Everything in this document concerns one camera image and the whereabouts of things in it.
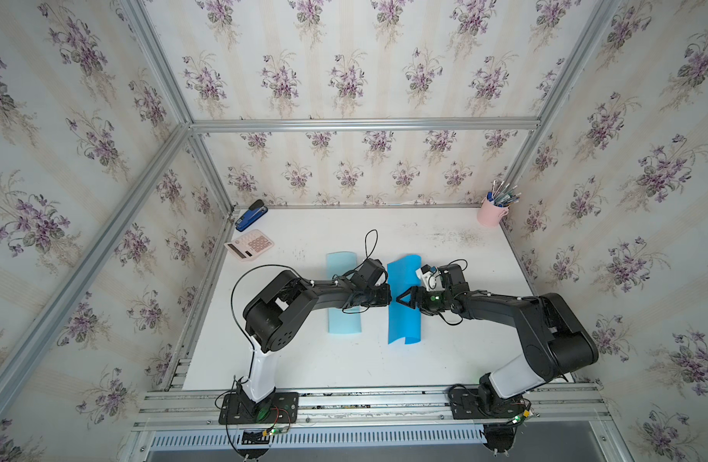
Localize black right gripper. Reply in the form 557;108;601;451
395;287;453;314

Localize dark blue paper sheet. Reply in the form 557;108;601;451
387;254;421;345

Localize light blue paper sheet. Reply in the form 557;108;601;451
326;251;362;335

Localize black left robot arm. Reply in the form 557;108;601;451
242;265;392;404

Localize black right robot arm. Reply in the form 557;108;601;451
396;287;600;415

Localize pink pen cup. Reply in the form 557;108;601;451
477;198;510;228

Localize pens in cup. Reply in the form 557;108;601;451
487;180;522;208

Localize pink desk calculator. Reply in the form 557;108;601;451
224;230;274;262

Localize blue black stapler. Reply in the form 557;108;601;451
235;199;268;232

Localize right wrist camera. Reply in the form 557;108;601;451
416;265;444;292

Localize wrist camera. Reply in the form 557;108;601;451
351;258;387;289
416;265;444;292

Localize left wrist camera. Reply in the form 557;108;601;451
351;258;387;289

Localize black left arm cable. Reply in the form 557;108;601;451
230;228;381;348

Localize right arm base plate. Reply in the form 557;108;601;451
446;384;531;424

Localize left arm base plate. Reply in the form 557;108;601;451
218;390;300;425

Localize aluminium mounting rail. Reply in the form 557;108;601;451
130;382;612;431

